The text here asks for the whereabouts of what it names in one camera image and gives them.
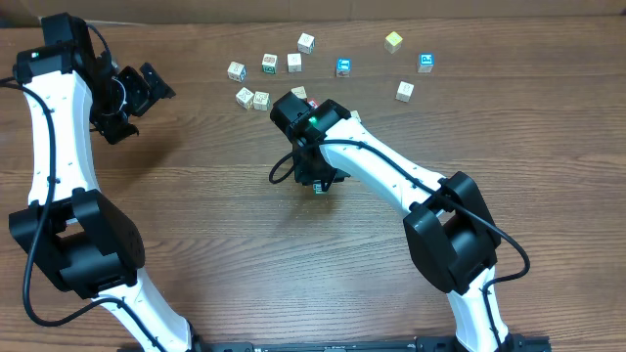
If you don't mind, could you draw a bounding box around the green letter wooden block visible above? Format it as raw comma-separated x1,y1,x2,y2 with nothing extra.
312,182,326,195

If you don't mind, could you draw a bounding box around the plain wooden block blue H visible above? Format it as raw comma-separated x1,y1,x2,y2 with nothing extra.
395,81,414,103

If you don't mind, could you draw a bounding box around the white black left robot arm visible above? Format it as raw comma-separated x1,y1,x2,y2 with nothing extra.
2,13,202,351

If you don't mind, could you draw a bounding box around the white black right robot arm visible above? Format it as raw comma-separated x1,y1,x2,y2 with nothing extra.
270,93,511,351

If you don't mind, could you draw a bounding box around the wooden block numeral one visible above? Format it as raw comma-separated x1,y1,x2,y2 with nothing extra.
291,86,307,100

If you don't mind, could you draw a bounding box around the green sided wooden block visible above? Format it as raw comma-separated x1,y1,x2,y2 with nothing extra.
253,91,271,110

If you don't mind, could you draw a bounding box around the X marked wooden block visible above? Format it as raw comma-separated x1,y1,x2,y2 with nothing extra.
236,87,254,110

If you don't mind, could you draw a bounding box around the blue top wooden block middle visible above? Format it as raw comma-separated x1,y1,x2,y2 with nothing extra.
335,58,352,77

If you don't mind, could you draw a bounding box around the plain wooden block red side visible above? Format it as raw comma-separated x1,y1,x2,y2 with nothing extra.
287,53,302,73

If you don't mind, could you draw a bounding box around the green B wooden block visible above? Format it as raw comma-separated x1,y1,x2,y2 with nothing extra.
261,54,278,74

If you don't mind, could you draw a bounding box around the blue sided wooden block left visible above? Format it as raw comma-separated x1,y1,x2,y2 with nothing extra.
227,62,246,82

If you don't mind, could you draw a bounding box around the wooden block top centre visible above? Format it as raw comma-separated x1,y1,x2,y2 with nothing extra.
297,32,315,55

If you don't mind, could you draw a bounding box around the yellow top wooden block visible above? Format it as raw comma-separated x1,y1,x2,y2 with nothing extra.
384,31,403,54

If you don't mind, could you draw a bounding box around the blue top wooden block right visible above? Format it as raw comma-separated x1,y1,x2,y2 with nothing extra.
418,53,434,73

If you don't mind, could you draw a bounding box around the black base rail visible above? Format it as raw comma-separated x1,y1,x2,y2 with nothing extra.
189,334,552,352

